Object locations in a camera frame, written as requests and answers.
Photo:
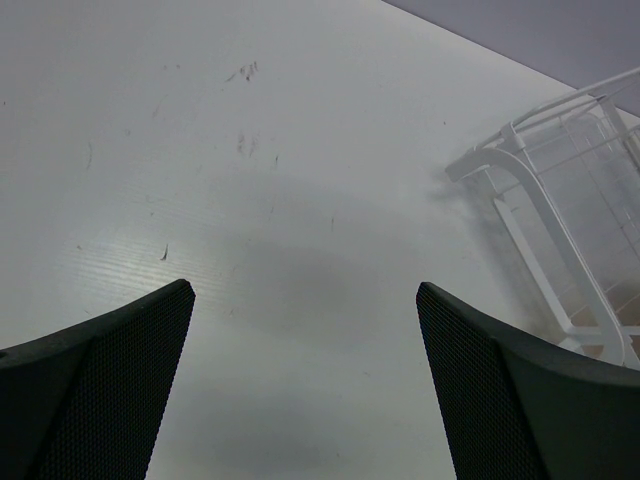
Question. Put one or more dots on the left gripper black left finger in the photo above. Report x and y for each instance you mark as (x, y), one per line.
(87, 402)

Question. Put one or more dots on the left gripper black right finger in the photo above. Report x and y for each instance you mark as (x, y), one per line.
(517, 407)

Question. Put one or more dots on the white wire dish rack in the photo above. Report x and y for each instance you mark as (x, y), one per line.
(563, 180)

